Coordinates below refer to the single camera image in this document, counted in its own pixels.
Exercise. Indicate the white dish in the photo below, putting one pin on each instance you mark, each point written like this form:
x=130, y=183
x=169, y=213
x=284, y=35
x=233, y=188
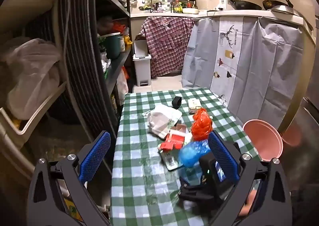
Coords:
x=190, y=11

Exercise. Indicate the orange bag on shelf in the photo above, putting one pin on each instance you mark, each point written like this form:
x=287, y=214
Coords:
x=119, y=27

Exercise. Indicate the white pedal bin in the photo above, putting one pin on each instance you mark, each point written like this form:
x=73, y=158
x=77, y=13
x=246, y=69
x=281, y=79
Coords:
x=142, y=69

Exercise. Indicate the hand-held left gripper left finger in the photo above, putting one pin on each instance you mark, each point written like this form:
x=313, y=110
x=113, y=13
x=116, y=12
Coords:
x=96, y=156

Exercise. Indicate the orange plastic bag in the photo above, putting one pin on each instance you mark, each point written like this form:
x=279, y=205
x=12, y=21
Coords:
x=201, y=126

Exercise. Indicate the pink plastic bucket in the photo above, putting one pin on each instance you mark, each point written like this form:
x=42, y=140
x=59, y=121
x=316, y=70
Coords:
x=261, y=138

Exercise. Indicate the stainless steel refrigerator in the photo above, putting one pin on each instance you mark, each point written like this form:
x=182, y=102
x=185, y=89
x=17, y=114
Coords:
x=306, y=153

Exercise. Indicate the black spice rack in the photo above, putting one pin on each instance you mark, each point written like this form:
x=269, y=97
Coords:
x=183, y=4

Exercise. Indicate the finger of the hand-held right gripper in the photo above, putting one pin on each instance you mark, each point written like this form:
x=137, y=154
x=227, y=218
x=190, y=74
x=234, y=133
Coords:
x=194, y=193

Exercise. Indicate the white jar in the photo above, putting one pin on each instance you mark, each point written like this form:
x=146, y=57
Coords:
x=122, y=44

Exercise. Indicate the yellow packet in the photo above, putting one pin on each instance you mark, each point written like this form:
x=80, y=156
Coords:
x=127, y=40

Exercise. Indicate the black tape roll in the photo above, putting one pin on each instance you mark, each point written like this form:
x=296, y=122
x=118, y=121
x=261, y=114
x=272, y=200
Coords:
x=174, y=103

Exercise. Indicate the red plaid cloth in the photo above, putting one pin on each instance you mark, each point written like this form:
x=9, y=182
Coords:
x=167, y=44

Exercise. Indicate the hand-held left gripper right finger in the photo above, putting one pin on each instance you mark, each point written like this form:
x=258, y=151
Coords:
x=223, y=157

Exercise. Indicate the green checked tablecloth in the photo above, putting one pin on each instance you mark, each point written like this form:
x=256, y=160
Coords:
x=139, y=191

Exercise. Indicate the white cloth pouch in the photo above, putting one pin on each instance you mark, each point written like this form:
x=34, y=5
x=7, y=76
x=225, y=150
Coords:
x=162, y=118

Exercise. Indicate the dark striped round panel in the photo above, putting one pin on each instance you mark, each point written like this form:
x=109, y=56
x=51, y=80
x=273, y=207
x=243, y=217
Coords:
x=79, y=41

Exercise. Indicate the metal faucet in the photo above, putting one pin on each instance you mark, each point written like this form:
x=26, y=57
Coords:
x=151, y=1

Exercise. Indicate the blue plastic bag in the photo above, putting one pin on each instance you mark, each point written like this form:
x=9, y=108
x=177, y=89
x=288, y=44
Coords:
x=192, y=153

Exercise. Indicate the yellow package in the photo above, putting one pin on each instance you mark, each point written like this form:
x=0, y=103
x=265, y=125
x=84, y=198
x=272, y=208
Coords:
x=72, y=211

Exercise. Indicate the black shelf rack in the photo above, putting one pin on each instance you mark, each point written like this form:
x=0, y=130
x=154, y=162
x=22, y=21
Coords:
x=111, y=0

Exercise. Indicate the red packet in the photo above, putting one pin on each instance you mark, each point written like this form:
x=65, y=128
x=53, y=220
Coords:
x=173, y=141

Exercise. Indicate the white plastic bag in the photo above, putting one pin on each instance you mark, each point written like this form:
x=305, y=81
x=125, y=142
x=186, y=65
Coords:
x=30, y=66

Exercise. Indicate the white and orange bag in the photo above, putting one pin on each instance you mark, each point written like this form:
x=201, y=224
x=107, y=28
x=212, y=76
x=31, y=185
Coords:
x=122, y=83

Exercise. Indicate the green pot with white lid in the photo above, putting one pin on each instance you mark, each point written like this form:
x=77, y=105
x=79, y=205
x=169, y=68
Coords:
x=112, y=46

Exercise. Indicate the grey printed curtain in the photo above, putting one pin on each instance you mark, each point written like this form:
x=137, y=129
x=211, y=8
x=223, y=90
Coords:
x=249, y=66

